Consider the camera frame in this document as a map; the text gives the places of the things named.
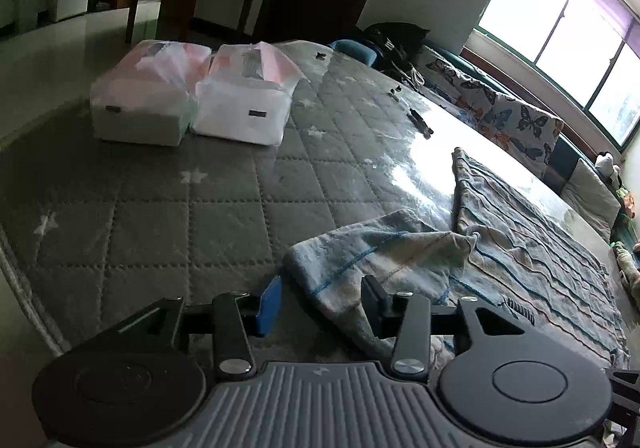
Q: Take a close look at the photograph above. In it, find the orange green toy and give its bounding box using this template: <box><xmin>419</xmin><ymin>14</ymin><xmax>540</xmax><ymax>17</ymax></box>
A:
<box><xmin>620</xmin><ymin>188</ymin><xmax>640</xmax><ymax>218</ymax></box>

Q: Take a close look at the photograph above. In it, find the plastic wrapped white package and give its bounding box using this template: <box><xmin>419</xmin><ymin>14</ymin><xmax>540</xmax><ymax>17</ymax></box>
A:
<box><xmin>90</xmin><ymin>39</ymin><xmax>213</xmax><ymax>146</ymax></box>
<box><xmin>191</xmin><ymin>42</ymin><xmax>306</xmax><ymax>147</ymax></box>

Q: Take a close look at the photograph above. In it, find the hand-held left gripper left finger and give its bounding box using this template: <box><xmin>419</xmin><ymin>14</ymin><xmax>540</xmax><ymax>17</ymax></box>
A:
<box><xmin>117</xmin><ymin>275</ymin><xmax>283</xmax><ymax>376</ymax></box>

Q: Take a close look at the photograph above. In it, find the green framed window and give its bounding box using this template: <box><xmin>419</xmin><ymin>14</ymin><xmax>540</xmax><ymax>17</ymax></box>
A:
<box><xmin>472</xmin><ymin>0</ymin><xmax>640</xmax><ymax>151</ymax></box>

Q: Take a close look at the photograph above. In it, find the panda plush toy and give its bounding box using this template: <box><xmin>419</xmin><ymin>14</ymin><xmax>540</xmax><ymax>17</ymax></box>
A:
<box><xmin>595</xmin><ymin>151</ymin><xmax>622</xmax><ymax>189</ymax></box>

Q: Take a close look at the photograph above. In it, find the grey star quilted table cover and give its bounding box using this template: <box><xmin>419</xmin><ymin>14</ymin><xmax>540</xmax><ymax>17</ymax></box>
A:
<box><xmin>0</xmin><ymin>39</ymin><xmax>631</xmax><ymax>379</ymax></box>

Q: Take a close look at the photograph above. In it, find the yellow green folded cloth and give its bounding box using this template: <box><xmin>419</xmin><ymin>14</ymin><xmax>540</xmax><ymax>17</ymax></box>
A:
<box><xmin>612</xmin><ymin>241</ymin><xmax>640</xmax><ymax>286</ymax></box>

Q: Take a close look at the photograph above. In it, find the striped knit garment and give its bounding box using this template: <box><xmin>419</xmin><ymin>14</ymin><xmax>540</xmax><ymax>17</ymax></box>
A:
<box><xmin>284</xmin><ymin>147</ymin><xmax>631</xmax><ymax>369</ymax></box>

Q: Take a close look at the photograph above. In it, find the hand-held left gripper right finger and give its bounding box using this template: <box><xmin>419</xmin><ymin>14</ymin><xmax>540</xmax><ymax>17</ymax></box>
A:
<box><xmin>360</xmin><ymin>275</ymin><xmax>538</xmax><ymax>379</ymax></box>

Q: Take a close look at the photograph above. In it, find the black pen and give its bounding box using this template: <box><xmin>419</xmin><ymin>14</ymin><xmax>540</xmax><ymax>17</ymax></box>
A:
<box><xmin>407</xmin><ymin>108</ymin><xmax>433</xmax><ymax>139</ymax></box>

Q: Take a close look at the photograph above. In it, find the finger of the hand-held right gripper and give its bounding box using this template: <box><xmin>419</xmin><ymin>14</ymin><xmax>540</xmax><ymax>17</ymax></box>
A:
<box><xmin>607</xmin><ymin>369</ymin><xmax>640</xmax><ymax>425</ymax></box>

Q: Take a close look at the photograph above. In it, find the pile of dark clothes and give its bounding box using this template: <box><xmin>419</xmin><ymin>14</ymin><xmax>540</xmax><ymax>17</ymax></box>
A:
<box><xmin>362</xmin><ymin>22</ymin><xmax>431</xmax><ymax>76</ymax></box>

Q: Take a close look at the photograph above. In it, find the plain grey pillow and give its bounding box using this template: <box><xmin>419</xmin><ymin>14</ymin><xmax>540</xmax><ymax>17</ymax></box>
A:
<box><xmin>562</xmin><ymin>158</ymin><xmax>623</xmax><ymax>244</ymax></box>

